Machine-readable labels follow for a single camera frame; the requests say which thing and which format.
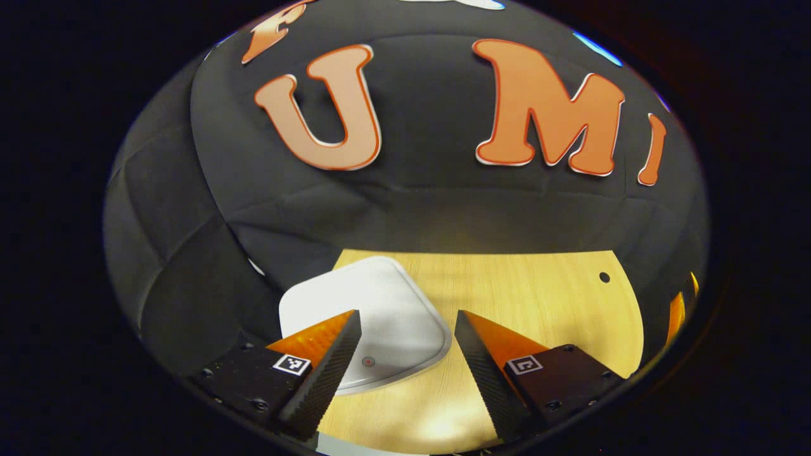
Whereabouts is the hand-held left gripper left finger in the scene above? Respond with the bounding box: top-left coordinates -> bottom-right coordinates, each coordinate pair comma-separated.
189,309 -> 363,442

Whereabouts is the black backdrop cloth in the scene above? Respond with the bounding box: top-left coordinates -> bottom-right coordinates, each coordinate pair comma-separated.
103,0 -> 710,381

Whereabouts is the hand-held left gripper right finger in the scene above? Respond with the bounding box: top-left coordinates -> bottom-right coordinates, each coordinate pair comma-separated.
454,310 -> 628,442

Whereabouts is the white desktop garbage bin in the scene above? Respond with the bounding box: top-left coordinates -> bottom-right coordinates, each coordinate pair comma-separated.
279,256 -> 453,396

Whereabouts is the wooden desktop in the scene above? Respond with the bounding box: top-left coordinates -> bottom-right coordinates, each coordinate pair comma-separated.
317,249 -> 646,455

